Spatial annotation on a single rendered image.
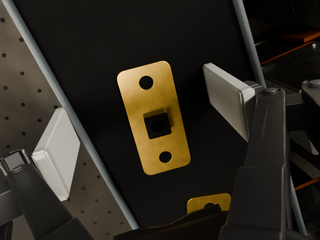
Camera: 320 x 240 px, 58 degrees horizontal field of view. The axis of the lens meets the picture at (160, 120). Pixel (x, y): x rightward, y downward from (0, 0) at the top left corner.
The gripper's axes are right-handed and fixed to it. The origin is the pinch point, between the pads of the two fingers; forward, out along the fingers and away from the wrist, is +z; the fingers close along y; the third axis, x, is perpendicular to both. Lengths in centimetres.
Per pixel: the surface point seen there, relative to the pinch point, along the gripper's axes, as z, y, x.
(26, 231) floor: 114, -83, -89
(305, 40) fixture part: 31.6, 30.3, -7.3
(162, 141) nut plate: 2.0, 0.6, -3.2
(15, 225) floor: 114, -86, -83
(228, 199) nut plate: 1.8, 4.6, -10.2
